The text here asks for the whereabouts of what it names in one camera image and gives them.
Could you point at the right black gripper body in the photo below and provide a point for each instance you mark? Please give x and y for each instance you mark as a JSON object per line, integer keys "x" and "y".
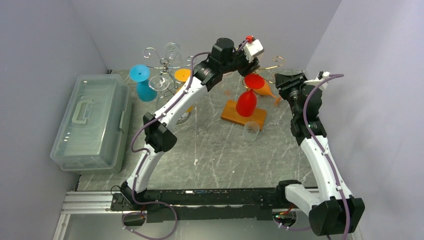
{"x": 290, "y": 94}

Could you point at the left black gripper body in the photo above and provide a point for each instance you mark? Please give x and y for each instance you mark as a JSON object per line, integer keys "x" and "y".
{"x": 243, "y": 65}

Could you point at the orange plastic wine glass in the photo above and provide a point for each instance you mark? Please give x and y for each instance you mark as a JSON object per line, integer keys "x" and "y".
{"x": 265, "y": 90}

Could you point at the clear patterned wine glass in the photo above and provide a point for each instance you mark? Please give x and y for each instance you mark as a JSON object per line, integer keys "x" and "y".
{"x": 230, "y": 84}

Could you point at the red plastic wine glass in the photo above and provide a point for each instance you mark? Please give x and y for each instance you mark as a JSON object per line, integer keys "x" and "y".
{"x": 247, "y": 102}

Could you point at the yellow plastic wine glass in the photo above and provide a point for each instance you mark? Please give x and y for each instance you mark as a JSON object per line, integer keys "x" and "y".
{"x": 182, "y": 75}

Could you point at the clear plain wine glass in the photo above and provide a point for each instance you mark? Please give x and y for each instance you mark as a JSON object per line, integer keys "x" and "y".
{"x": 160, "y": 84}

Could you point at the blue plastic wine glass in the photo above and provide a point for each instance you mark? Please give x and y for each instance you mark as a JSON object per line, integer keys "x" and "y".
{"x": 140, "y": 74}

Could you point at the clear plastic storage box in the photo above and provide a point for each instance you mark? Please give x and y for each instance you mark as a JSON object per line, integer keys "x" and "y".
{"x": 94, "y": 129}

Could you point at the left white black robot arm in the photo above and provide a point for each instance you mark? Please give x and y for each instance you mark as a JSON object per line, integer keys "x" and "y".
{"x": 156, "y": 136}

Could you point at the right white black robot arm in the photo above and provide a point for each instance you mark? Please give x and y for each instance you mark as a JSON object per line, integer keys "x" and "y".
{"x": 333, "y": 210}

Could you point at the gold wire glass rack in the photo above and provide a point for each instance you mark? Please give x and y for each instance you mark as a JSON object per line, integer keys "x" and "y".
{"x": 230, "y": 114}

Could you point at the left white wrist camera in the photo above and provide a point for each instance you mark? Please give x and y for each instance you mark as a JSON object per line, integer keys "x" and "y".
{"x": 253, "y": 48}

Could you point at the silver wire glass rack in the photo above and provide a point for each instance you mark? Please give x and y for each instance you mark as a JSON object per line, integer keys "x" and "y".
{"x": 165, "y": 70}

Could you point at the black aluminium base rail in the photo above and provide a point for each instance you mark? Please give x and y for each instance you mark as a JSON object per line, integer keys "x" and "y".
{"x": 190, "y": 204}

